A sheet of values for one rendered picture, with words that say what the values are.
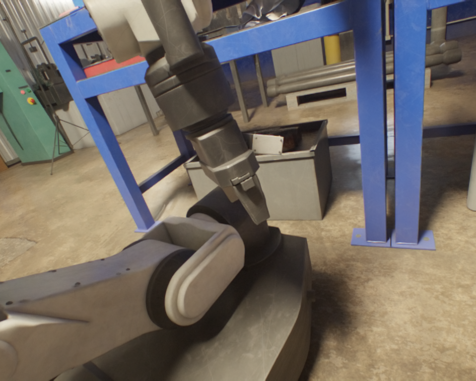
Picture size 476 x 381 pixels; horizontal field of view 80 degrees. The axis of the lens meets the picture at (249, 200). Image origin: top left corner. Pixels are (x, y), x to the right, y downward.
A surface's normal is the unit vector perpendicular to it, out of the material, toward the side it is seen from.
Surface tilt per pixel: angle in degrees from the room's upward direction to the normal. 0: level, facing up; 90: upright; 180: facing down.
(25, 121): 90
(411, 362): 0
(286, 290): 0
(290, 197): 90
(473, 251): 0
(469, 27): 90
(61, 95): 90
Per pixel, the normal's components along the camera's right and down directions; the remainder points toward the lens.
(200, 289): 0.82, 0.08
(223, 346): -0.23, -0.86
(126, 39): 0.52, 0.72
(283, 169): -0.33, 0.51
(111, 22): 0.38, 0.31
